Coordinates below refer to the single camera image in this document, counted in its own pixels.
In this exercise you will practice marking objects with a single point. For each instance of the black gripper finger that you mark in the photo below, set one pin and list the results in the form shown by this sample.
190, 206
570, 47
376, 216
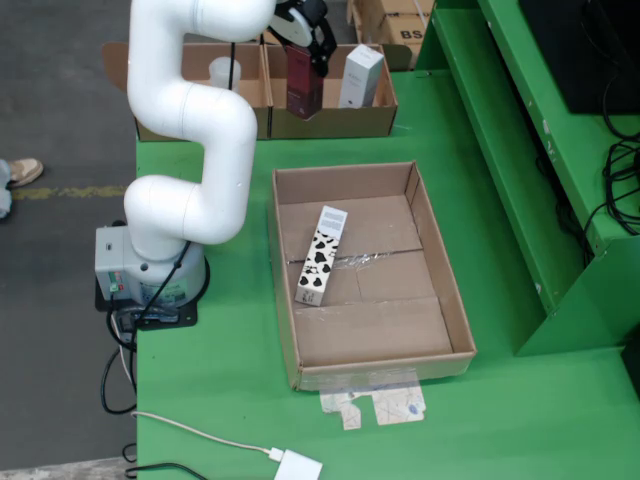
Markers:
322, 55

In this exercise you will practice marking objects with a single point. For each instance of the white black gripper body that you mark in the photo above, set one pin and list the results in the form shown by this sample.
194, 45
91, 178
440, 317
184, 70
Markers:
295, 22

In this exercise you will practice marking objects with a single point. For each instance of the red Secret carton box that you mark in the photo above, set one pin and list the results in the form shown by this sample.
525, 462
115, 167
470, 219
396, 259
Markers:
300, 85

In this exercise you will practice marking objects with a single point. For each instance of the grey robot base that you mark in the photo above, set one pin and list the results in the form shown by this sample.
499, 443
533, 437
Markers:
112, 260

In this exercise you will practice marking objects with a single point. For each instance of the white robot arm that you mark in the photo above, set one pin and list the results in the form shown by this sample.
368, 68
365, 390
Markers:
165, 100

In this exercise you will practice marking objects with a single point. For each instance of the tall white carton box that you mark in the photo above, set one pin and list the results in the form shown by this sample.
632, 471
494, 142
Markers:
362, 70

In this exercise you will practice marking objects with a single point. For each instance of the shallow brown cardboard box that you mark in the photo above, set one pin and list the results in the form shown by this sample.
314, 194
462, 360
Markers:
197, 60
350, 122

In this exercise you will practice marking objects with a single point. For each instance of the BS printed cardboard box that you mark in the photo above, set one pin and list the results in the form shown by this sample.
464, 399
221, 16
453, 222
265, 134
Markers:
400, 30

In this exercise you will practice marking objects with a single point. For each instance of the cow print carton box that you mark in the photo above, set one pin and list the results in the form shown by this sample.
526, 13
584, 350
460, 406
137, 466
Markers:
317, 265

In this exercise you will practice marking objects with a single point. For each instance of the large cardboard tray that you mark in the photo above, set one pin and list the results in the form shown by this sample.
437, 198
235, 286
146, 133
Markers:
375, 330

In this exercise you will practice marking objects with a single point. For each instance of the white spray bottle teal label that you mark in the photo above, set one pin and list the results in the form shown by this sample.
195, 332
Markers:
220, 72

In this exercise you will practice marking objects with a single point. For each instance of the green metal shelf unit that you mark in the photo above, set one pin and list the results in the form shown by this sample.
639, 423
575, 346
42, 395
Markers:
500, 150

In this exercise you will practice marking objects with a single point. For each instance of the black monitor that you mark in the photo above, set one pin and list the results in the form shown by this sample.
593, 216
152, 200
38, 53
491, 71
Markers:
565, 50

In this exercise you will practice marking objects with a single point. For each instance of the beige shoe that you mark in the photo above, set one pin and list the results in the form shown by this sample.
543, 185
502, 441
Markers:
27, 172

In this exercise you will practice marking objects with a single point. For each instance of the white adapter block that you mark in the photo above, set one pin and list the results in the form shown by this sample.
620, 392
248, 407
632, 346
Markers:
297, 467

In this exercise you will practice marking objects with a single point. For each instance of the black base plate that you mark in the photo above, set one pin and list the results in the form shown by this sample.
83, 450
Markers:
175, 317

